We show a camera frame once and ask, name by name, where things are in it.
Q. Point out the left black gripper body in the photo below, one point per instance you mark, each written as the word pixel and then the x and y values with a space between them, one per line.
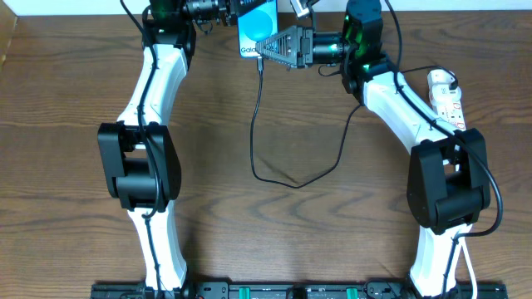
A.
pixel 226 11

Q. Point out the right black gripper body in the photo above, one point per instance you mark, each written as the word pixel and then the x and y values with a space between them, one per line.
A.
pixel 306 47

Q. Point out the blue Galaxy smartphone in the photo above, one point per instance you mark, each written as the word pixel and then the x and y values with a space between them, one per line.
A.
pixel 255 26

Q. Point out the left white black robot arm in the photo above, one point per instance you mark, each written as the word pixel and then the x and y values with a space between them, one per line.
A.
pixel 141 167

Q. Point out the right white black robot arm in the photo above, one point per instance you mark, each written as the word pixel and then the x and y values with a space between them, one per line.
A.
pixel 449 182

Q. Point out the white USB charger adapter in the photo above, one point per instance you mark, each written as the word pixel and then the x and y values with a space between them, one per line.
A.
pixel 440 84

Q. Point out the white power strip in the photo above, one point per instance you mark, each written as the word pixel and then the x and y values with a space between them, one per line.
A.
pixel 452 112

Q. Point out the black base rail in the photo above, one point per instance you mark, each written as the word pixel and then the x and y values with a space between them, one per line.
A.
pixel 224 290

